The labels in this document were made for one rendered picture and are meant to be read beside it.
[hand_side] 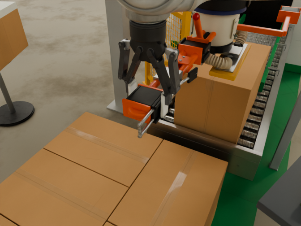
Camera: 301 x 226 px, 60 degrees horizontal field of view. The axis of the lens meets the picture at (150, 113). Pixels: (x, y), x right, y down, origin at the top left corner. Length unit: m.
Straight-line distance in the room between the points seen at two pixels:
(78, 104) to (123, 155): 1.49
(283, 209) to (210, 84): 0.67
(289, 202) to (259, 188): 1.01
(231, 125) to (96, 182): 0.79
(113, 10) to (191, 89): 1.11
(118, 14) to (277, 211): 1.81
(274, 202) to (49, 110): 2.32
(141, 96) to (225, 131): 0.99
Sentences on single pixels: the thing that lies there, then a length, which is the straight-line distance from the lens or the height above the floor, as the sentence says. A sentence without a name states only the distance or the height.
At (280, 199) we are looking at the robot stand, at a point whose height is 0.75.
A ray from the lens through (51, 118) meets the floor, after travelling 2.80.
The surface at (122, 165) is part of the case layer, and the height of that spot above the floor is 0.54.
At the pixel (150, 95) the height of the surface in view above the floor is 1.29.
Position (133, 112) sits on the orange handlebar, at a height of 1.27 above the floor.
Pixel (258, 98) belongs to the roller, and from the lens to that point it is 2.11.
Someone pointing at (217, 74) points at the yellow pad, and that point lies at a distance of 1.04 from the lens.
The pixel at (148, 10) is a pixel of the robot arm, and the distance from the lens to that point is 0.31.
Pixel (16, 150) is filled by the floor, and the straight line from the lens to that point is 2.56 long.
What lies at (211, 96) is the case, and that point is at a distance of 1.45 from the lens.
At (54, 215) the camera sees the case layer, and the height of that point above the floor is 0.54.
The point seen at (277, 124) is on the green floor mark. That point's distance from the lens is 2.82.
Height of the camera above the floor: 1.64
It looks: 38 degrees down
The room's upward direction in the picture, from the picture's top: straight up
